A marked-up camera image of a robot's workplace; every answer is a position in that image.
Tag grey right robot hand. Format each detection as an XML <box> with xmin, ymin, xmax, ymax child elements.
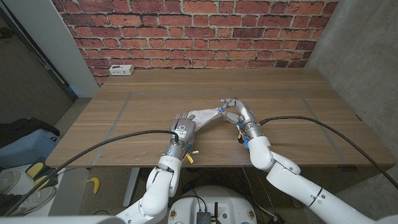
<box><xmin>219</xmin><ymin>98</ymin><xmax>264</xmax><ymax>139</ymax></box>

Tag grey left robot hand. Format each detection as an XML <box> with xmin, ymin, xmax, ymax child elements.
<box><xmin>164</xmin><ymin>111</ymin><xmax>197</xmax><ymax>160</ymax></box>

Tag white cloth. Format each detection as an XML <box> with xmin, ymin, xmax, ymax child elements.
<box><xmin>188</xmin><ymin>107</ymin><xmax>223</xmax><ymax>131</ymax></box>

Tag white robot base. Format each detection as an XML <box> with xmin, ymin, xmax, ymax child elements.
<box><xmin>167</xmin><ymin>185</ymin><xmax>258</xmax><ymax>224</ymax></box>

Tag grey table leg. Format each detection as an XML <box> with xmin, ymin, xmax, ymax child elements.
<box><xmin>281</xmin><ymin>167</ymin><xmax>299</xmax><ymax>187</ymax></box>

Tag white table leg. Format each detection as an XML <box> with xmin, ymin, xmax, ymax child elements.
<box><xmin>123</xmin><ymin>167</ymin><xmax>141</xmax><ymax>208</ymax></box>

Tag white power strip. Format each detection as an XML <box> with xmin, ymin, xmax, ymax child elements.
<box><xmin>108</xmin><ymin>64</ymin><xmax>135</xmax><ymax>77</ymax></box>

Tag small grey electronics box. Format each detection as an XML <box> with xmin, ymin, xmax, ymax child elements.
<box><xmin>195</xmin><ymin>210</ymin><xmax>212</xmax><ymax>224</ymax></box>

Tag red brick print backdrop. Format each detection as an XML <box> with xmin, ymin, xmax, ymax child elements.
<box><xmin>51</xmin><ymin>0</ymin><xmax>340</xmax><ymax>86</ymax></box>

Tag yellow banana shaped object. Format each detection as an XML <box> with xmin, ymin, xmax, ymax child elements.
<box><xmin>86</xmin><ymin>176</ymin><xmax>101</xmax><ymax>194</ymax></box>

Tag white robot torso edge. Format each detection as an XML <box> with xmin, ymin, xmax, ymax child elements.
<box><xmin>0</xmin><ymin>215</ymin><xmax>127</xmax><ymax>224</ymax></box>

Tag white partition panel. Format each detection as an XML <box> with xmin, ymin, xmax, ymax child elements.
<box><xmin>2</xmin><ymin>0</ymin><xmax>100</xmax><ymax>98</ymax></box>

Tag yellow and black pads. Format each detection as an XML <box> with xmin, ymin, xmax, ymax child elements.
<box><xmin>24</xmin><ymin>157</ymin><xmax>58</xmax><ymax>187</ymax></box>

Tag blue storage container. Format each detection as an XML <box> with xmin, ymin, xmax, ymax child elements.
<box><xmin>0</xmin><ymin>128</ymin><xmax>60</xmax><ymax>170</ymax></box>

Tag black cloth bag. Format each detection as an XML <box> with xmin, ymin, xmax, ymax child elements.
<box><xmin>0</xmin><ymin>117</ymin><xmax>60</xmax><ymax>147</ymax></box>

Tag white sneaker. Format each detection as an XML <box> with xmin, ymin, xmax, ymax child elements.
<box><xmin>11</xmin><ymin>185</ymin><xmax>57</xmax><ymax>216</ymax></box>

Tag white floor cable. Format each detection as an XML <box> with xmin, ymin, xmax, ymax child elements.
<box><xmin>241</xmin><ymin>167</ymin><xmax>277</xmax><ymax>220</ymax></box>

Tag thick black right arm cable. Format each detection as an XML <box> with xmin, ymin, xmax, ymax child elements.
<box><xmin>259</xmin><ymin>116</ymin><xmax>398</xmax><ymax>189</ymax></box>

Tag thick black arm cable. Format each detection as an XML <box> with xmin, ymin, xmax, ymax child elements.
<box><xmin>259</xmin><ymin>116</ymin><xmax>398</xmax><ymax>189</ymax></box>
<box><xmin>2</xmin><ymin>129</ymin><xmax>180</xmax><ymax>216</ymax></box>

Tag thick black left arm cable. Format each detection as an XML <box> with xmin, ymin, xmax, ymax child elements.
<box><xmin>2</xmin><ymin>129</ymin><xmax>180</xmax><ymax>216</ymax></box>

